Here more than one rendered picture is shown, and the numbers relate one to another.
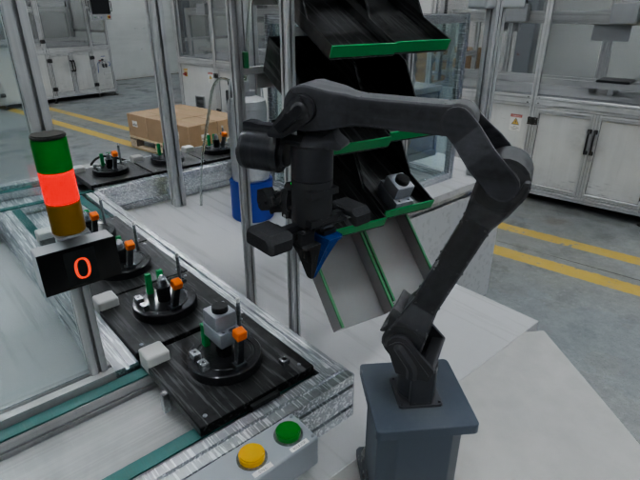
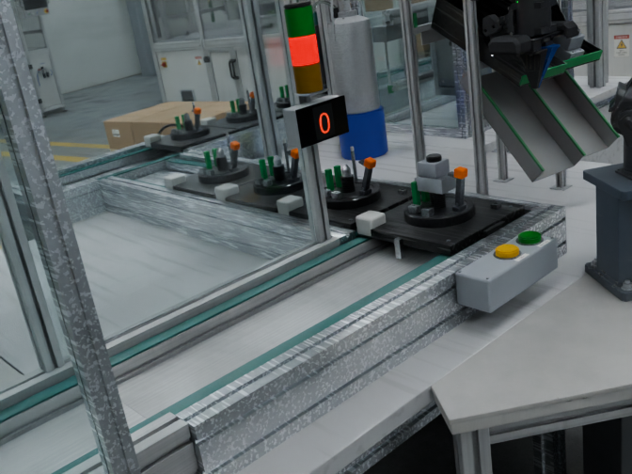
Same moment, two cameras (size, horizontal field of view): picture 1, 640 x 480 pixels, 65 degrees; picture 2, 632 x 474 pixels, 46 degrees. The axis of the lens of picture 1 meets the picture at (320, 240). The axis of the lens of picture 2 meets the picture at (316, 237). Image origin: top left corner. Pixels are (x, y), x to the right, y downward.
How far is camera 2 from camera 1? 0.75 m
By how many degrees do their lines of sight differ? 5
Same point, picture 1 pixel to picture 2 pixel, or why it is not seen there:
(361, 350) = not seen: hidden behind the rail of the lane
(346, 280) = (530, 138)
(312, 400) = (537, 224)
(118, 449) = (374, 283)
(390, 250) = (562, 114)
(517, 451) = not seen: outside the picture
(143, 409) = (375, 263)
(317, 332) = not seen: hidden behind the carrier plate
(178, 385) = (408, 231)
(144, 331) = (345, 213)
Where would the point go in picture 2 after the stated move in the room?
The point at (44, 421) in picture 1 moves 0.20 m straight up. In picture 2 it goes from (300, 272) to (283, 168)
